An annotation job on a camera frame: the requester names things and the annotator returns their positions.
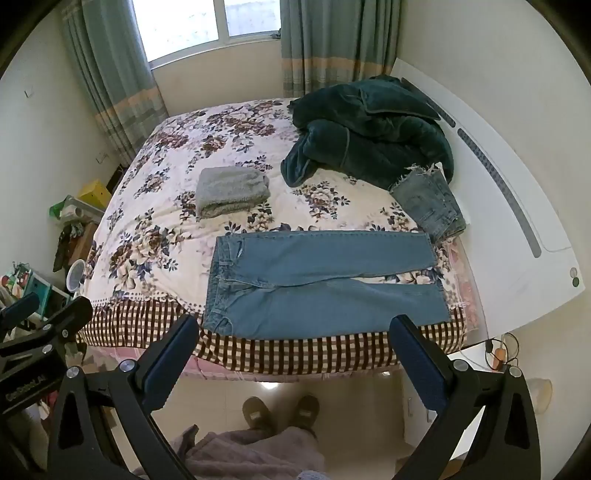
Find teal box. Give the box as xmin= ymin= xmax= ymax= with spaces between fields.
xmin=21 ymin=272 xmax=70 ymax=319

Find green curtain with beige band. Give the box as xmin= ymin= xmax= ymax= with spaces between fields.
xmin=59 ymin=0 xmax=158 ymax=168
xmin=279 ymin=0 xmax=405 ymax=99

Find white headboard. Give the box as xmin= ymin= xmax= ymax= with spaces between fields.
xmin=390 ymin=57 xmax=583 ymax=339

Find thin cable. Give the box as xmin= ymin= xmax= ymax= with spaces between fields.
xmin=484 ymin=331 xmax=519 ymax=370

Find brown wooden cabinet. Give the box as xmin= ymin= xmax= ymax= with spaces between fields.
xmin=52 ymin=220 xmax=100 ymax=274

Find folded grey fleece cloth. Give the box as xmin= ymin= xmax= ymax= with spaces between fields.
xmin=195 ymin=167 xmax=271 ymax=218

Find person's shoe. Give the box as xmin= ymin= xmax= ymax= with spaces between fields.
xmin=293 ymin=394 xmax=321 ymax=428
xmin=242 ymin=395 xmax=274 ymax=430

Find white bedside table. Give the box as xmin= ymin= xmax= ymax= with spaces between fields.
xmin=442 ymin=340 xmax=514 ymax=372

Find yellow box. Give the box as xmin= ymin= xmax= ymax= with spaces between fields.
xmin=76 ymin=178 xmax=113 ymax=209

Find person's right shoe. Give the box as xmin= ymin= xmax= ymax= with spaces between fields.
xmin=293 ymin=394 xmax=321 ymax=428

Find window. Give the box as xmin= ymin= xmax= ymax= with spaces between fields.
xmin=133 ymin=0 xmax=283 ymax=66

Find white round container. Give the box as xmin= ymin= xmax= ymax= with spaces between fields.
xmin=65 ymin=259 xmax=88 ymax=294

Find folded frayed denim jeans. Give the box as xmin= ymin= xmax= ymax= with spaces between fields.
xmin=388 ymin=163 xmax=468 ymax=243

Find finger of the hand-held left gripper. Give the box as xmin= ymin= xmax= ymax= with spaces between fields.
xmin=0 ymin=296 xmax=94 ymax=376
xmin=0 ymin=291 xmax=41 ymax=331

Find person's left shoe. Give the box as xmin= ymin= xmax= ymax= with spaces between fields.
xmin=242 ymin=395 xmax=274 ymax=430

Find green and white clutter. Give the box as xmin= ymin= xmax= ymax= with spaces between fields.
xmin=49 ymin=195 xmax=105 ymax=224

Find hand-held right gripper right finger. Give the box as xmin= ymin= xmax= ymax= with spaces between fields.
xmin=389 ymin=314 xmax=542 ymax=480

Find dark green fleece garment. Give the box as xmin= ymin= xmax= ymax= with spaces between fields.
xmin=280 ymin=75 xmax=456 ymax=191

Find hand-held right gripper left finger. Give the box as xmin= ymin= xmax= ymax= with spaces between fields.
xmin=46 ymin=314 xmax=199 ymax=480

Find blue denim pants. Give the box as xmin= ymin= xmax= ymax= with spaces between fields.
xmin=202 ymin=230 xmax=452 ymax=340

